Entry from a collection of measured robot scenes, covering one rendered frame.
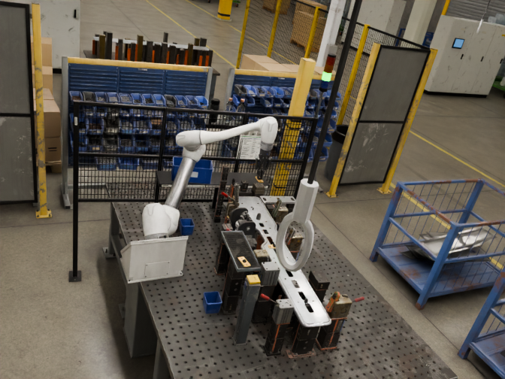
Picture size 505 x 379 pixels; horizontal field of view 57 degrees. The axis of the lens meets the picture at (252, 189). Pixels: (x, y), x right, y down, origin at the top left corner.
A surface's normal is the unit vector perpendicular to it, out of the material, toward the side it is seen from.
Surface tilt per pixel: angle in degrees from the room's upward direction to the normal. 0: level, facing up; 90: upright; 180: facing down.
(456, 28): 90
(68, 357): 0
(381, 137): 92
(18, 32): 90
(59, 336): 0
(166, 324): 0
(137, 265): 90
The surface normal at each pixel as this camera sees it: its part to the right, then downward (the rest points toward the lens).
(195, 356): 0.18, -0.87
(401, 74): 0.44, 0.48
